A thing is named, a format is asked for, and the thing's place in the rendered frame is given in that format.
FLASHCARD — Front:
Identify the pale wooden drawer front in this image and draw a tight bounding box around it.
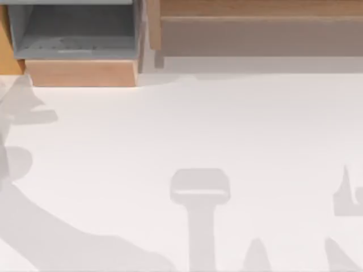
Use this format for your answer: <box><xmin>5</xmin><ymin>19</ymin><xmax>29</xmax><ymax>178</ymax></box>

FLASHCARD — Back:
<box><xmin>24</xmin><ymin>58</ymin><xmax>140</xmax><ymax>87</ymax></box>

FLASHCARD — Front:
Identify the wooden open shelf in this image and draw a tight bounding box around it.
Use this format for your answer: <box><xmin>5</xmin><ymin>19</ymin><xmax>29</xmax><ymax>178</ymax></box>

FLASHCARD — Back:
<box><xmin>149</xmin><ymin>0</ymin><xmax>363</xmax><ymax>69</ymax></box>

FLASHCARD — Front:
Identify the wooden cupboard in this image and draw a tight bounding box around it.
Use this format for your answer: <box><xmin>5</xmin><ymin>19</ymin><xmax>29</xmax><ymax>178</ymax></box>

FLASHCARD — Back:
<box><xmin>0</xmin><ymin>5</ymin><xmax>27</xmax><ymax>76</ymax></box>

